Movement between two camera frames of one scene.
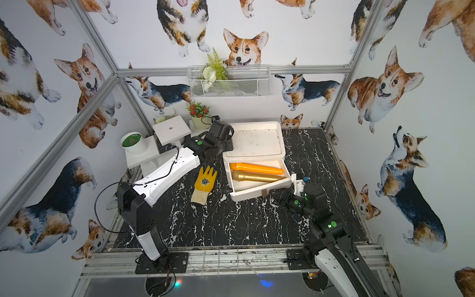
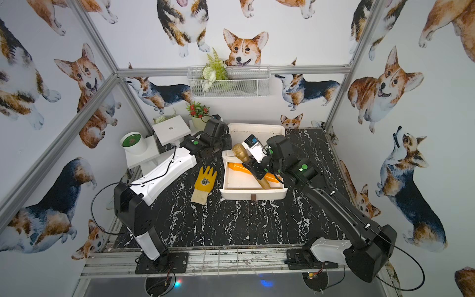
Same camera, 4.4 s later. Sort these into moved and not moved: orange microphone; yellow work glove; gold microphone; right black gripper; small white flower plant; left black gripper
Moved: gold microphone; right black gripper
Not moved: left black gripper; yellow work glove; small white flower plant; orange microphone
